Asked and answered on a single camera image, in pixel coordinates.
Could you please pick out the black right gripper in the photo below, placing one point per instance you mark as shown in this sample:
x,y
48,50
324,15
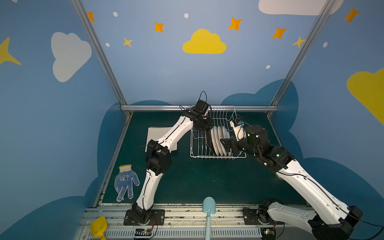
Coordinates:
x,y
233,144

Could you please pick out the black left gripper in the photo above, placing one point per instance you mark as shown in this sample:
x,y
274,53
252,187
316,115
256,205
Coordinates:
x,y
202,123

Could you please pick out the white round plate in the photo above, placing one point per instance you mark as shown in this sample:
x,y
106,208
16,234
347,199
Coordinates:
x,y
228,132
222,135
214,143
218,143

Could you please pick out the black square plate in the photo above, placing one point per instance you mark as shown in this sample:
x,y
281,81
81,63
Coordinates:
x,y
209,141

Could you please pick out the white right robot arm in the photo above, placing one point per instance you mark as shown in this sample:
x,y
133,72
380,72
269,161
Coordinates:
x,y
330,218

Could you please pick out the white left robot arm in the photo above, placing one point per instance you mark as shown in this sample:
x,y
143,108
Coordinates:
x,y
159,162

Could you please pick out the light blue toy shovel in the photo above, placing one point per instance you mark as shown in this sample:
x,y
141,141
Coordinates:
x,y
209,208

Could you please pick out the blue dotted work glove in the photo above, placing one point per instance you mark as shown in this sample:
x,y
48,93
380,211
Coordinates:
x,y
125,181

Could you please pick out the right circuit board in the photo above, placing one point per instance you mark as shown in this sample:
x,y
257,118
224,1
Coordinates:
x,y
268,234

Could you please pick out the circuit board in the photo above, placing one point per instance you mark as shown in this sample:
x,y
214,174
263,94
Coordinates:
x,y
143,232
268,234

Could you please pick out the left circuit board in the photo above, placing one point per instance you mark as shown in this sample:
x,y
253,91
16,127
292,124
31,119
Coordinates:
x,y
143,232

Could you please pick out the yellow toy scoop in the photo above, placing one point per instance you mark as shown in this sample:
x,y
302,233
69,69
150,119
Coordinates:
x,y
98,228

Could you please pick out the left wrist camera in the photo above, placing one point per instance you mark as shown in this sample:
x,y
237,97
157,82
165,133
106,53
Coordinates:
x,y
201,107

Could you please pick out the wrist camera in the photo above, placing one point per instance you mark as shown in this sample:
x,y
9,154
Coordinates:
x,y
201,107
238,128

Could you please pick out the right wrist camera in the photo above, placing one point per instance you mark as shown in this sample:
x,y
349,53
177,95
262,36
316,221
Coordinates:
x,y
238,128

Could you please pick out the white wire dish rack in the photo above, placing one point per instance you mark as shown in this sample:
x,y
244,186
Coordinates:
x,y
221,116

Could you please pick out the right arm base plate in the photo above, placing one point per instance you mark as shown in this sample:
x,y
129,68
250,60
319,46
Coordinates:
x,y
255,216

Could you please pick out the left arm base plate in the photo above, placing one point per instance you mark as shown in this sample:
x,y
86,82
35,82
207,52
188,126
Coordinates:
x,y
157,217

